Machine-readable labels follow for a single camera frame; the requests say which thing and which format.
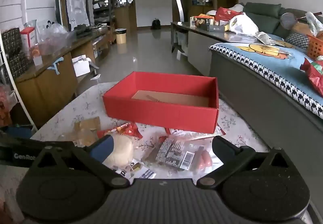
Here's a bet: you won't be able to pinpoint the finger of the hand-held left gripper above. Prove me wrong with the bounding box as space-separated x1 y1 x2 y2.
33 139 86 150

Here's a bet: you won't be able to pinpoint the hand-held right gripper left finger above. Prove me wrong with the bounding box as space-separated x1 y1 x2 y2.
28 135 130 188

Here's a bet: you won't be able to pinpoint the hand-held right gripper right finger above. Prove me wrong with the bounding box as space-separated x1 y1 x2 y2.
197 135 299 188

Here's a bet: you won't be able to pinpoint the clear bread bun packet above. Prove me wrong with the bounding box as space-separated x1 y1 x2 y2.
102 134 135 167

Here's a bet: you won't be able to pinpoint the brown snack packet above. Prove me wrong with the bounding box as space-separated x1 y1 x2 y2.
73 116 101 133
73 129 101 147

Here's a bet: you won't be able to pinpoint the red snack packet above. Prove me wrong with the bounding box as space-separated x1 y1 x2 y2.
96 122 143 142

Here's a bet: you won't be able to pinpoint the white packet red bands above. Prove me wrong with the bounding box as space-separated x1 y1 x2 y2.
164 127 226 140

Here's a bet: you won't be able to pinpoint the white cake packet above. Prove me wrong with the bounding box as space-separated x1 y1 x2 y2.
111 158 158 179

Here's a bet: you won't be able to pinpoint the red cardboard box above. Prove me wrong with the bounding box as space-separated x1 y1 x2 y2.
102 71 219 135

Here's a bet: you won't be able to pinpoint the white metal rack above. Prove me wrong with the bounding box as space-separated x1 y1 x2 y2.
0 28 38 133

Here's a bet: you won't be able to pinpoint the green grey sofa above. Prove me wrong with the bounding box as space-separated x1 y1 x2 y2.
209 2 323 164

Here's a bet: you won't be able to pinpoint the wooden television cabinet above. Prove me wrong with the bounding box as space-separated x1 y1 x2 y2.
14 25 119 130

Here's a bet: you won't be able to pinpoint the blue ribbon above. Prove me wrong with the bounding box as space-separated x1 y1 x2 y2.
47 56 63 75

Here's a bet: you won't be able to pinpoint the white cardboard box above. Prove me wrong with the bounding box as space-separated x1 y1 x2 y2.
72 55 100 78

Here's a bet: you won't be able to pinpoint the dark checked bag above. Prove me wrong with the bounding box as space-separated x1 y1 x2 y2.
1 28 28 80

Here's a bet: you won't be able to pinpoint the blue cartoon blanket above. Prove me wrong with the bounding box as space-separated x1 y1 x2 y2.
209 33 323 119

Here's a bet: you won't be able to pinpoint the grey coffee table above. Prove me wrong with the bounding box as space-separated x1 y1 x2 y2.
170 22 268 76

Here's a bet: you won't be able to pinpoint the pink white carton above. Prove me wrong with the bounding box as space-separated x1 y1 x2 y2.
20 27 42 66

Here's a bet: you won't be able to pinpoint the crumpled clear plastic bags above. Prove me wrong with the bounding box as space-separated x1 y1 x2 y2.
35 20 76 56

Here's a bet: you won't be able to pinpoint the yellow waste bin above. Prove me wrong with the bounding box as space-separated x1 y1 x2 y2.
115 28 127 44

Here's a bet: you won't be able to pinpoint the pale paper packet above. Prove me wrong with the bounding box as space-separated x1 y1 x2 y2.
255 31 277 45

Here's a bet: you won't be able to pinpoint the red snack bag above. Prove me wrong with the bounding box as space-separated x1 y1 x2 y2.
300 56 323 99

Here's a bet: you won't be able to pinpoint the dark flat box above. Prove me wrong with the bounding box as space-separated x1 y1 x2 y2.
200 23 228 32

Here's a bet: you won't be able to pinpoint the white plastic bag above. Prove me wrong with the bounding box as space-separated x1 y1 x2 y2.
228 12 259 36

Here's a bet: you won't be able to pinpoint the colourful snack boxes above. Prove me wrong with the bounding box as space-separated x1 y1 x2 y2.
190 14 215 28

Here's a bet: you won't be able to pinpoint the houndstooth cushion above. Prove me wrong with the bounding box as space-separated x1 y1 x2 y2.
285 32 309 50

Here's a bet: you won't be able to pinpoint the red plastic bag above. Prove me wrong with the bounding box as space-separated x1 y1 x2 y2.
214 7 244 22

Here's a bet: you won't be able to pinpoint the orange plastic basket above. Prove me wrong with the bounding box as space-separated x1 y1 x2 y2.
306 33 323 61

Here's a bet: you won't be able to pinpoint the flat screen television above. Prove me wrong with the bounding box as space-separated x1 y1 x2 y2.
54 0 91 32

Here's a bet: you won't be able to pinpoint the white lace cloth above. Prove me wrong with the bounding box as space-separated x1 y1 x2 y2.
65 0 91 32

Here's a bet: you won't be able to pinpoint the brown cushion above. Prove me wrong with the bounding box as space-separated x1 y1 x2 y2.
290 20 313 37

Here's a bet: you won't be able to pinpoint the round mesh strainer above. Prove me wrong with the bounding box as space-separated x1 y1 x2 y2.
280 12 323 29

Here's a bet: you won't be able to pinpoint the clear plastic bag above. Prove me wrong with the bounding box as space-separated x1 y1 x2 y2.
305 11 323 37

